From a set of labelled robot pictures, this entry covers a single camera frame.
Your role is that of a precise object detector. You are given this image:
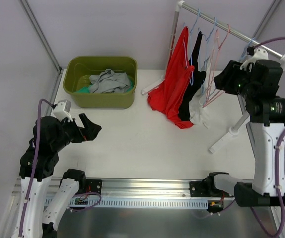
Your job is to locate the green tank top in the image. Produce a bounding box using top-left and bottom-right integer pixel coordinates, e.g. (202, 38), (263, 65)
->
(76, 77), (133, 94)

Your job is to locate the white tank top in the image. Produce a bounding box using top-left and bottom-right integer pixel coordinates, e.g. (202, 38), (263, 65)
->
(189, 44), (214, 129)

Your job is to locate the grey tank top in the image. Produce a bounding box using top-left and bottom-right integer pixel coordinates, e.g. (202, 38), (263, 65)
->
(88, 69), (133, 94)

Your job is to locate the pink wire hanger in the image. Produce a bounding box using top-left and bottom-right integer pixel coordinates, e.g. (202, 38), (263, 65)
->
(203, 89), (224, 108)

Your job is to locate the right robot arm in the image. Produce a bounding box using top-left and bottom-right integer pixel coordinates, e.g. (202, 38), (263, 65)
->
(204, 59), (285, 207)

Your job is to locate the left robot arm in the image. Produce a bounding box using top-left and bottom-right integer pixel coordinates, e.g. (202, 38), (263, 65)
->
(12, 114), (102, 238)

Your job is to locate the black tank top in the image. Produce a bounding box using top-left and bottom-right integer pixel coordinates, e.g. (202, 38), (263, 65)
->
(178, 31), (206, 121)

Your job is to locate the blue hanger under red top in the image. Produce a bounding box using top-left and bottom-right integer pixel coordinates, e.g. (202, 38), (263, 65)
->
(189, 9), (203, 88)

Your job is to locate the red tank top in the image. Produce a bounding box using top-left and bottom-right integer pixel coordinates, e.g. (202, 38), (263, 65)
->
(147, 26), (195, 129)

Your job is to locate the white metal clothes rack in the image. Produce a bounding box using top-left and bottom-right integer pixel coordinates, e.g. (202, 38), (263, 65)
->
(141, 0), (285, 153)

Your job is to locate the olive green plastic basin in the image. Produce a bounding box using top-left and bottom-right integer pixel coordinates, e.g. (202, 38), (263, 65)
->
(63, 56), (137, 108)

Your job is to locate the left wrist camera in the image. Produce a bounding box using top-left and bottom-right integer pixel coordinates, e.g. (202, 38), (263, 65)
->
(53, 99), (73, 122)

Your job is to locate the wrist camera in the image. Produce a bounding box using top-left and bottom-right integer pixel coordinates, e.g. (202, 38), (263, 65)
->
(240, 46), (269, 70)
(53, 99), (73, 122)

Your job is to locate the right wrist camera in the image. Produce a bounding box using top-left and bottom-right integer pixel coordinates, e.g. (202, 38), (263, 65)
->
(240, 46), (269, 70)

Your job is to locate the aluminium rail with cable duct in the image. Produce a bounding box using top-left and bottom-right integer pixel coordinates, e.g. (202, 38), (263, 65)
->
(13, 177), (233, 215)

